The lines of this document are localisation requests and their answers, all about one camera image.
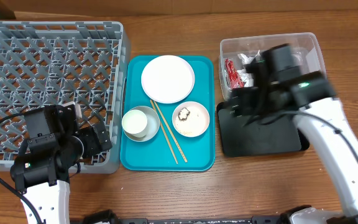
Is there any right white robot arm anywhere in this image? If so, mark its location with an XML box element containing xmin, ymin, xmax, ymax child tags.
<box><xmin>229</xmin><ymin>44</ymin><xmax>358</xmax><ymax>223</ymax></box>

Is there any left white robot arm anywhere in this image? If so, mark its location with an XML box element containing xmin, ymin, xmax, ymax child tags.
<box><xmin>10</xmin><ymin>101</ymin><xmax>112</xmax><ymax>223</ymax></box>

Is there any pile of white rice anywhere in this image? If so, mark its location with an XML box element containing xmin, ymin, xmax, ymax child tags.
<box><xmin>175</xmin><ymin>115</ymin><xmax>205</xmax><ymax>137</ymax></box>

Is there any black rectangular tray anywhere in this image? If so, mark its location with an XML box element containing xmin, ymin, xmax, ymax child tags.
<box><xmin>216</xmin><ymin>102</ymin><xmax>310</xmax><ymax>157</ymax></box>

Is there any white paper cup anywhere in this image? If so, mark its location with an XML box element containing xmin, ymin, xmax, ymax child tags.
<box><xmin>122</xmin><ymin>110</ymin><xmax>148</xmax><ymax>138</ymax></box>

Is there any right wooden chopstick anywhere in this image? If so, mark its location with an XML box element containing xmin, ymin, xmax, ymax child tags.
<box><xmin>151</xmin><ymin>100</ymin><xmax>188</xmax><ymax>163</ymax></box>

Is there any grey shallow bowl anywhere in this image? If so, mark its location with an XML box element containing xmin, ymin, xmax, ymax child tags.
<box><xmin>123</xmin><ymin>106</ymin><xmax>160</xmax><ymax>142</ymax></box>

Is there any teal plastic serving tray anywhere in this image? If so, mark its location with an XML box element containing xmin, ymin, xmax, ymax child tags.
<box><xmin>120</xmin><ymin>55</ymin><xmax>215</xmax><ymax>172</ymax></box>

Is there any clear plastic waste bin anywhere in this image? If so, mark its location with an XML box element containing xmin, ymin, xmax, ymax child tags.
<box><xmin>219</xmin><ymin>32</ymin><xmax>326</xmax><ymax>100</ymax></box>

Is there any wooden chopstick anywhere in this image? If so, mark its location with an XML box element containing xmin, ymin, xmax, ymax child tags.
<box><xmin>151</xmin><ymin>100</ymin><xmax>188</xmax><ymax>163</ymax></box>
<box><xmin>150</xmin><ymin>100</ymin><xmax>178</xmax><ymax>165</ymax></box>

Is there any large white round plate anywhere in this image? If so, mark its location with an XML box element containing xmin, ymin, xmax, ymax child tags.
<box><xmin>141</xmin><ymin>55</ymin><xmax>195</xmax><ymax>104</ymax></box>

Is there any red snack wrapper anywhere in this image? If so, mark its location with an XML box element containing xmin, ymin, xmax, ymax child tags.
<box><xmin>224</xmin><ymin>58</ymin><xmax>244</xmax><ymax>89</ymax></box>

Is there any brown food chunk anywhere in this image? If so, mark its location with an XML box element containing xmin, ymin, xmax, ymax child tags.
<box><xmin>178</xmin><ymin>108</ymin><xmax>191</xmax><ymax>121</ymax></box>

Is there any left wooden chopstick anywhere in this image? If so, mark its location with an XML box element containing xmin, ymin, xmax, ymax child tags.
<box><xmin>150</xmin><ymin>100</ymin><xmax>178</xmax><ymax>165</ymax></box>

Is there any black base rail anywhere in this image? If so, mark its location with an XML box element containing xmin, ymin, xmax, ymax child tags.
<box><xmin>82</xmin><ymin>209</ymin><xmax>341</xmax><ymax>224</ymax></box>

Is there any white napkin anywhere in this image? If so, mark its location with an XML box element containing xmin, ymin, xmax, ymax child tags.
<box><xmin>237</xmin><ymin>51</ymin><xmax>260</xmax><ymax>87</ymax></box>

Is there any grey plastic dish rack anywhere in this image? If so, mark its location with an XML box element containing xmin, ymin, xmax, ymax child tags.
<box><xmin>0</xmin><ymin>21</ymin><xmax>131</xmax><ymax>174</ymax></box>

